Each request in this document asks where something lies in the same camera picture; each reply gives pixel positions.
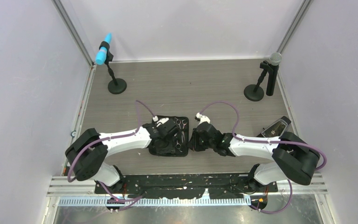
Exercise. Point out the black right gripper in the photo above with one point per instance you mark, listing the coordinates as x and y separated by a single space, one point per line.
194 144

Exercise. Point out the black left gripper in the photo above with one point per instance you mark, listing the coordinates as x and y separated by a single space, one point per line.
168 148

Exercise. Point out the silver thinning scissors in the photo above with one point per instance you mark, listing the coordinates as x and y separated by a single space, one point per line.
180 143

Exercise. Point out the black zip tool case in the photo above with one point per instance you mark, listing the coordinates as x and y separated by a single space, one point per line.
150 127

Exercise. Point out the silver hair scissors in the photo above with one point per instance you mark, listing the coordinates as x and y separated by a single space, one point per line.
181 123

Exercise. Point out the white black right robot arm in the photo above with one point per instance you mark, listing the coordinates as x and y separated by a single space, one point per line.
290 159

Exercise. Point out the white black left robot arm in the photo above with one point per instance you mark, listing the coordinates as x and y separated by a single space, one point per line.
87 154

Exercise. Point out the black left microphone stand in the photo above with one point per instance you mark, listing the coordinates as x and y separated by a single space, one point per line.
116 85

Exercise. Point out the black microphone stand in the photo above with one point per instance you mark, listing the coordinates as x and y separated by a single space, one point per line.
254 92
116 85

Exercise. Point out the black right microphone stand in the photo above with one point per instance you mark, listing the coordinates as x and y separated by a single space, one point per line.
254 92

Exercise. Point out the clear black box device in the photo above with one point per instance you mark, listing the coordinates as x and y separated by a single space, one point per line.
277 128

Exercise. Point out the blue microphone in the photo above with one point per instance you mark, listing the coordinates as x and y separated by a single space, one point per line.
104 50

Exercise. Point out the black silver microphone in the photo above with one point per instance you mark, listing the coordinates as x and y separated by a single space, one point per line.
274 62

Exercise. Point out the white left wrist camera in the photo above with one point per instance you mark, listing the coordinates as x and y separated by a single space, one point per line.
159 121

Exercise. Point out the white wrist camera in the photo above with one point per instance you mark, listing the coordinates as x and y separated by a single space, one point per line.
159 121
201 118

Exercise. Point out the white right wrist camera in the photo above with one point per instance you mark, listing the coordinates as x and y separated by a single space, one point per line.
201 118

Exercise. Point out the black mounting base plate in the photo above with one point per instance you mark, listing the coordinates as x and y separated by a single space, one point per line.
184 186

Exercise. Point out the aluminium frame rail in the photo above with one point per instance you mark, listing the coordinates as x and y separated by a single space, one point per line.
84 195

